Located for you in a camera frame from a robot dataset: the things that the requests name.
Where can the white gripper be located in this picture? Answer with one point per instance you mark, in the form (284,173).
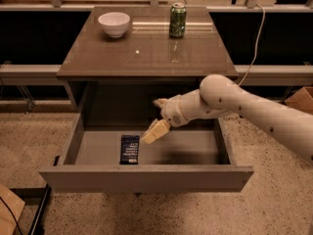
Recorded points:
(171,112)

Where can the dark blue snack bar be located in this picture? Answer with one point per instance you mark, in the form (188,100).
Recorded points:
(129,150)

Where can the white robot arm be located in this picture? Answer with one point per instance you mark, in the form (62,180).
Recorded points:
(219,96)

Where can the grey cabinet with counter top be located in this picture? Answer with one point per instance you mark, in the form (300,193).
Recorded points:
(146,50)

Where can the grey open drawer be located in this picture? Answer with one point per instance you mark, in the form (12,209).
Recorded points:
(194,158)

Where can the white ceramic bowl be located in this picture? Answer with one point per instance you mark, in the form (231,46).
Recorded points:
(114,24)

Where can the green soda can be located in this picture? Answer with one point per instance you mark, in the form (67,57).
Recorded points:
(178,15)

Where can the cardboard box right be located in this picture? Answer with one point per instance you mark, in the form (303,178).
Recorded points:
(302,100)

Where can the cardboard sheet bottom left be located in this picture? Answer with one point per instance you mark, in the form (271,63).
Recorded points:
(11,207)

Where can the black metal floor frame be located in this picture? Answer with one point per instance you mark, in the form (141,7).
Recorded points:
(39,197)

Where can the long grey rail shelf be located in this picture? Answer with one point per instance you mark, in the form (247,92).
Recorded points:
(256,76)

